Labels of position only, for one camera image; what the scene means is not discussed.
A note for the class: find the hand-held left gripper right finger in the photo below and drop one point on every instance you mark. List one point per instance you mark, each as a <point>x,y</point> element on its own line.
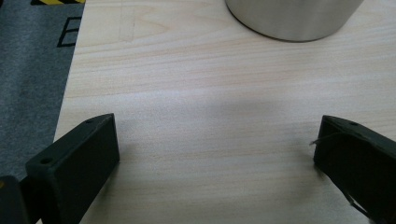
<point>358,161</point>

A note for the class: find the stainless steel pot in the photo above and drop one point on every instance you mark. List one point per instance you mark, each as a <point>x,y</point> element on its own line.
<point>292,17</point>

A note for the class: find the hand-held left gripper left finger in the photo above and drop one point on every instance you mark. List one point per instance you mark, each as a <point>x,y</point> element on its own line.
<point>74,165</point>

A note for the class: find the yellow black hazard tape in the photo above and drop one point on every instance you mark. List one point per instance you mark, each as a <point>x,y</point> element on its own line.
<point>57,1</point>

